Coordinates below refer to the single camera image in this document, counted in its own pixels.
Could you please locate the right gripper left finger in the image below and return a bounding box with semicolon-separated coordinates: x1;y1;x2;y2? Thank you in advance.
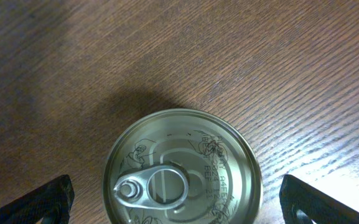
0;174;75;224

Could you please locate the silver tin can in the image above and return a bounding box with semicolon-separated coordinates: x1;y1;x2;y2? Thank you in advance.
102;109;263;223

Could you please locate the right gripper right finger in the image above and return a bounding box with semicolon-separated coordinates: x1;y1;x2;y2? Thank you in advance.
279;174;359;224

